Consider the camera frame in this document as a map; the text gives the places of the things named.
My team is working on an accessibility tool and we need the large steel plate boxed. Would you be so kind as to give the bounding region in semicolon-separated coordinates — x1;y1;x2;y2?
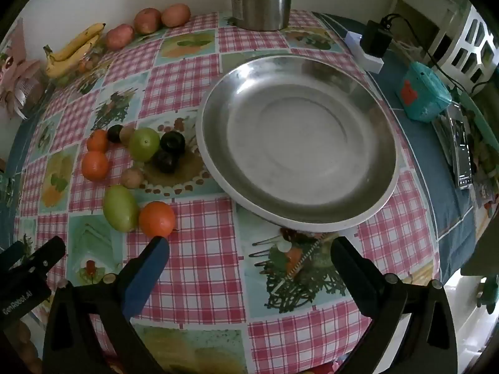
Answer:
196;55;399;232

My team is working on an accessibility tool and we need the white power strip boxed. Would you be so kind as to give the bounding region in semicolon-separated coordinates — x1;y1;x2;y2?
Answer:
345;31;385;74

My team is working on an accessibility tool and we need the red apple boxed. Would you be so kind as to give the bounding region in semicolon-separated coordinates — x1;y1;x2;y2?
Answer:
133;8;162;35
161;3;191;28
105;24;135;50

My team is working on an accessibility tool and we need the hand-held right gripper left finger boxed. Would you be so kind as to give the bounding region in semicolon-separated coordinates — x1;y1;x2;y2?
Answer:
42;236;170;374

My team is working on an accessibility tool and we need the clear glass dish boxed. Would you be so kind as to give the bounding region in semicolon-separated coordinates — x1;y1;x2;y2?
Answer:
0;171;20;208

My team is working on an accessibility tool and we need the clear plastic bag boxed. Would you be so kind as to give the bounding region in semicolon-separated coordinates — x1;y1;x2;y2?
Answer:
55;43;114;86

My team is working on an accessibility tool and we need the steel kettle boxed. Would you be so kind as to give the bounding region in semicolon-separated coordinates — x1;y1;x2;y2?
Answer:
229;0;305;32

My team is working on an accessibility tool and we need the white lattice chair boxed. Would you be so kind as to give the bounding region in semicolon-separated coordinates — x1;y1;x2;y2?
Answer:
433;6;499;86

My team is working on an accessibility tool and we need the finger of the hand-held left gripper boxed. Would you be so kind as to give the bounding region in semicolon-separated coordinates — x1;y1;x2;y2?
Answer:
0;241;25;272
22;236;67;282

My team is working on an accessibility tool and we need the checked fruit-print tablecloth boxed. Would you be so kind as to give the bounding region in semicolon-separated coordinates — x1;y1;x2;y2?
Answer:
12;10;441;374

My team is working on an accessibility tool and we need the black charger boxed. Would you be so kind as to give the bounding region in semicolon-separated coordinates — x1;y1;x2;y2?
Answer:
362;19;394;57

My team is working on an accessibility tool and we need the black smartphone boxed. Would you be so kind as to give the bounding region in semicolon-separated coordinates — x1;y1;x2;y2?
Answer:
444;103;474;189

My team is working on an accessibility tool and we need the oval green mango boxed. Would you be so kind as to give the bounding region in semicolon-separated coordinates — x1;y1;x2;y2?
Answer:
103;185;139;232

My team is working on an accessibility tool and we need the teal box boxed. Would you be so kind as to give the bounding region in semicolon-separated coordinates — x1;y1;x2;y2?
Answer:
396;62;453;122

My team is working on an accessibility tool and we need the orange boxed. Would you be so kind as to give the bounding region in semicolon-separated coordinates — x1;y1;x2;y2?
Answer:
86;129;109;153
81;151;109;182
139;201;176;238

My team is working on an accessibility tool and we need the black cable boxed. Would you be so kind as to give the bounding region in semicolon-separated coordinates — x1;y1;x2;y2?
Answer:
380;13;499;88

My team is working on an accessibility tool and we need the pink ribbon bouquet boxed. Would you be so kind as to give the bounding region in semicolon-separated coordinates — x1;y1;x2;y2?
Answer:
0;19;47;119

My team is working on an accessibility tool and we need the yellow banana bunch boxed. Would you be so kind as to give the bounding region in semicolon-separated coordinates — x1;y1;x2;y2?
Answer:
43;22;107;79

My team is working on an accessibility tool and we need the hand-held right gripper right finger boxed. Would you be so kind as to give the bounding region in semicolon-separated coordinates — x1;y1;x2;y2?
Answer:
329;236;458;374

